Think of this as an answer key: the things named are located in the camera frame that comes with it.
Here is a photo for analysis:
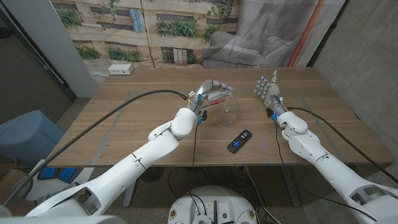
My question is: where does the printed fabric backdrop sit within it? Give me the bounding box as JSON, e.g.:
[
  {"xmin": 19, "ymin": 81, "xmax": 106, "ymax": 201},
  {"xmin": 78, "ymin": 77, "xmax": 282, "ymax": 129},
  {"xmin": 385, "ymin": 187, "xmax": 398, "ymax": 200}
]
[{"xmin": 50, "ymin": 0, "xmax": 347, "ymax": 84}]

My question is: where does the grey tape strip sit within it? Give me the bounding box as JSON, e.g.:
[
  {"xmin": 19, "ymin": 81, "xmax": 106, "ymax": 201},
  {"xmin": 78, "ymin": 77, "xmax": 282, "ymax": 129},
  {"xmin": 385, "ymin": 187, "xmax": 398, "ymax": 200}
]
[
  {"xmin": 297, "ymin": 87, "xmax": 346, "ymax": 162},
  {"xmin": 91, "ymin": 91, "xmax": 132, "ymax": 166}
]

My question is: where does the blue-grey storage bin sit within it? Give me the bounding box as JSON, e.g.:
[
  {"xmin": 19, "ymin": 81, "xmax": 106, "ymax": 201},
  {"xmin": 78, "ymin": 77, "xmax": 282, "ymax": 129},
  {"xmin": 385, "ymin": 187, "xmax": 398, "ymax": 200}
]
[{"xmin": 0, "ymin": 109, "xmax": 65, "ymax": 169}]

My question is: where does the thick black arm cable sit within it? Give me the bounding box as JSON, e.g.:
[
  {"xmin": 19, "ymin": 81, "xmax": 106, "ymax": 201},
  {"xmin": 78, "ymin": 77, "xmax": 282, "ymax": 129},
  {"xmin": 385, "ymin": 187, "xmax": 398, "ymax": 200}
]
[
  {"xmin": 2, "ymin": 89, "xmax": 190, "ymax": 206},
  {"xmin": 285, "ymin": 106, "xmax": 398, "ymax": 185}
]

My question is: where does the white pillar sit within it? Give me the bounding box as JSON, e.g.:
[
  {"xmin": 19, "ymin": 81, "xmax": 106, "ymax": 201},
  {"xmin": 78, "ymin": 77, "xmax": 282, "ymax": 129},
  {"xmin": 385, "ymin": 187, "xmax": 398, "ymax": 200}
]
[{"xmin": 1, "ymin": 0, "xmax": 100, "ymax": 99}]

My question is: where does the clear plastic beaker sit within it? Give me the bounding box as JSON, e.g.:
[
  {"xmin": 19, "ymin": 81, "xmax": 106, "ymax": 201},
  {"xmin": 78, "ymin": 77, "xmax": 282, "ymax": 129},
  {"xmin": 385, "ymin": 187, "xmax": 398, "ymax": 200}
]
[{"xmin": 216, "ymin": 95, "xmax": 240, "ymax": 127}]

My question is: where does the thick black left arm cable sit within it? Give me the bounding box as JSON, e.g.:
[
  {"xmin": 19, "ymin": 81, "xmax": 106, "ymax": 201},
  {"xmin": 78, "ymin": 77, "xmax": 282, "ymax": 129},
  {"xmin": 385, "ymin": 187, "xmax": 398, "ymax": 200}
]
[{"xmin": 2, "ymin": 89, "xmax": 190, "ymax": 206}]

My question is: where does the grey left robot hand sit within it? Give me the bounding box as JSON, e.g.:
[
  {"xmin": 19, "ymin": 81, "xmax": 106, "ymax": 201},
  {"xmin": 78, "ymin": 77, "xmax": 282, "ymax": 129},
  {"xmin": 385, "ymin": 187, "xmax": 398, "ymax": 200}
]
[{"xmin": 186, "ymin": 79, "xmax": 234, "ymax": 110}]

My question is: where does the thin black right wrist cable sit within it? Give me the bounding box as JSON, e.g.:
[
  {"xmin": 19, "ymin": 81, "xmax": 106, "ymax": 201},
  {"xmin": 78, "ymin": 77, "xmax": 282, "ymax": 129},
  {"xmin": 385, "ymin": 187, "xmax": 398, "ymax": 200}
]
[{"xmin": 274, "ymin": 119, "xmax": 379, "ymax": 222}]

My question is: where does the light grey floor cable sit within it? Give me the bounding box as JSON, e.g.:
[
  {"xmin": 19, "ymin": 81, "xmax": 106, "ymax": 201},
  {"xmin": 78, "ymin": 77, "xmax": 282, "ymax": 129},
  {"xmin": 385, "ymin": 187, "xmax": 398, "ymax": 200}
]
[{"xmin": 244, "ymin": 166, "xmax": 282, "ymax": 224}]

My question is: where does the white table leg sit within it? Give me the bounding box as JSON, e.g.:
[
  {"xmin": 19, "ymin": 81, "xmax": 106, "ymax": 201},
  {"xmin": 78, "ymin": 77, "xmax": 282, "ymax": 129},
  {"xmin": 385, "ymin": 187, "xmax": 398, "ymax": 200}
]
[
  {"xmin": 123, "ymin": 180, "xmax": 139, "ymax": 208},
  {"xmin": 279, "ymin": 166, "xmax": 302, "ymax": 208}
]

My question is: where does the white power strip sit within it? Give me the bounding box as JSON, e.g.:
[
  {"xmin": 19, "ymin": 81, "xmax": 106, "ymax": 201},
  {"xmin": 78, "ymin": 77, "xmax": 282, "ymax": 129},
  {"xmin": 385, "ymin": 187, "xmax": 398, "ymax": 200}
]
[{"xmin": 108, "ymin": 63, "xmax": 135, "ymax": 76}]

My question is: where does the black round floor fan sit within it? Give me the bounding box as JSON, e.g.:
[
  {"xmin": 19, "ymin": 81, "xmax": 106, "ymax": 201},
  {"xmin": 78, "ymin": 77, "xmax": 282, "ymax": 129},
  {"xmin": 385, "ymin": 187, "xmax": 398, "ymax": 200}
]
[{"xmin": 139, "ymin": 166, "xmax": 165, "ymax": 183}]

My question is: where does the black TV remote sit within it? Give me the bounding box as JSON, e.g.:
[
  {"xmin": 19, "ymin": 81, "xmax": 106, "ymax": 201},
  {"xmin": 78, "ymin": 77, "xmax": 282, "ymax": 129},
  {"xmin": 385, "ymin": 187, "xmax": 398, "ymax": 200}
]
[{"xmin": 227, "ymin": 129, "xmax": 253, "ymax": 154}]

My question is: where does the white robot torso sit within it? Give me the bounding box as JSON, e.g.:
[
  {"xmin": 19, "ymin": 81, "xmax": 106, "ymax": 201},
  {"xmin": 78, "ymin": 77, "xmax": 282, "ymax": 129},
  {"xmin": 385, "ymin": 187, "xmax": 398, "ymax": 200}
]
[{"xmin": 167, "ymin": 185, "xmax": 259, "ymax": 224}]

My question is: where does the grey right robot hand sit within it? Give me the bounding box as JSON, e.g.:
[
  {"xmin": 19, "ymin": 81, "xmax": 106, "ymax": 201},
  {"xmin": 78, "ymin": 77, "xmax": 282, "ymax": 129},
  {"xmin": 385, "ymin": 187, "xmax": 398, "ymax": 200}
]
[{"xmin": 253, "ymin": 69, "xmax": 287, "ymax": 118}]

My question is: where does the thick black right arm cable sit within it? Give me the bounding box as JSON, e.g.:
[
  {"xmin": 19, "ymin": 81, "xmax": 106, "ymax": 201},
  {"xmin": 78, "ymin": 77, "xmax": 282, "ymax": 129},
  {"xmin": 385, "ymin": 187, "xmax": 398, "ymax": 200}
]
[{"xmin": 285, "ymin": 106, "xmax": 398, "ymax": 185}]

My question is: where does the white base with blue panels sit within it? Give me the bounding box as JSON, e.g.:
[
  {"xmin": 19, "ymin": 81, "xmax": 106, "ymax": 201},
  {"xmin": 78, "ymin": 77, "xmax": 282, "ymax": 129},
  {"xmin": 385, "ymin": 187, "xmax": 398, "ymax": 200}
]
[{"xmin": 12, "ymin": 159, "xmax": 94, "ymax": 202}]

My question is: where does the black backdrop stand pole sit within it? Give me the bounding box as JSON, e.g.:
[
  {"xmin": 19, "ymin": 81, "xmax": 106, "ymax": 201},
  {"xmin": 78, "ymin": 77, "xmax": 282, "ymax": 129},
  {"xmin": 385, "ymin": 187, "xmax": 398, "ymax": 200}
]
[{"xmin": 306, "ymin": 0, "xmax": 349, "ymax": 68}]

